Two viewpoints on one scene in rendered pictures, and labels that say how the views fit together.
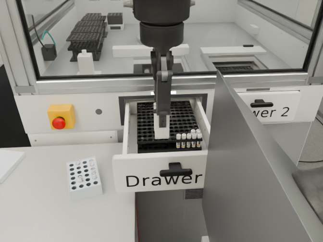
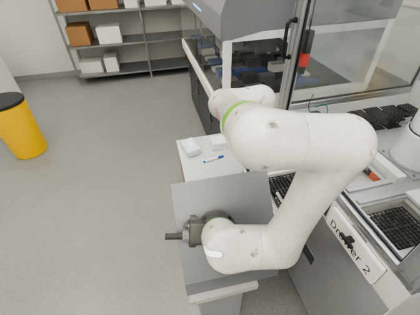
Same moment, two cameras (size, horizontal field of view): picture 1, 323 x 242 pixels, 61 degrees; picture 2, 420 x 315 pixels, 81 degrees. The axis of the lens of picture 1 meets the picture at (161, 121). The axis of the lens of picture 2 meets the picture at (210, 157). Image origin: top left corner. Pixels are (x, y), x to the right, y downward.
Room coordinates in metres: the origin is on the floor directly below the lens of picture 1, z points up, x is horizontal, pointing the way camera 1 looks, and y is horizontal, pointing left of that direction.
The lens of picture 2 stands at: (0.19, -0.76, 1.80)
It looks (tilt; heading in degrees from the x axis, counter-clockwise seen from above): 41 degrees down; 82
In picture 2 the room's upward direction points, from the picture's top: 2 degrees counter-clockwise
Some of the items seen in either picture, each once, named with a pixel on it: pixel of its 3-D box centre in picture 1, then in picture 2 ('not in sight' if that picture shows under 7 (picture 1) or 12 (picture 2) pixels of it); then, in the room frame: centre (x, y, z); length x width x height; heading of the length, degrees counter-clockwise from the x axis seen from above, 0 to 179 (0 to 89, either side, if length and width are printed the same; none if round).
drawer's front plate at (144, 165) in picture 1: (173, 171); not in sight; (0.51, -0.03, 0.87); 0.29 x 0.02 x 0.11; 94
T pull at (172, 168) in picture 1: (175, 169); not in sight; (0.48, -0.03, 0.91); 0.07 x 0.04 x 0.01; 94
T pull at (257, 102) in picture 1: (260, 102); (349, 239); (0.79, -0.32, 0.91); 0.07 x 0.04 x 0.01; 94
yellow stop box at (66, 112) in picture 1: (61, 117); not in sight; (0.76, 0.32, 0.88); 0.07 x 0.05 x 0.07; 94
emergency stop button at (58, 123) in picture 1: (59, 122); not in sight; (0.72, 0.32, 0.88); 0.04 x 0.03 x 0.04; 94
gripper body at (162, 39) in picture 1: (161, 46); not in sight; (0.48, 0.00, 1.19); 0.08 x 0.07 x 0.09; 4
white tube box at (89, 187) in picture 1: (83, 177); not in sight; (0.58, 0.22, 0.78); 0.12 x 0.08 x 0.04; 19
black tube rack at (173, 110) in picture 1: (166, 127); (293, 190); (0.70, -0.01, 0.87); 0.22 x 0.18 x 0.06; 4
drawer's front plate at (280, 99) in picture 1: (255, 107); (352, 242); (0.82, -0.32, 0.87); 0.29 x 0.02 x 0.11; 94
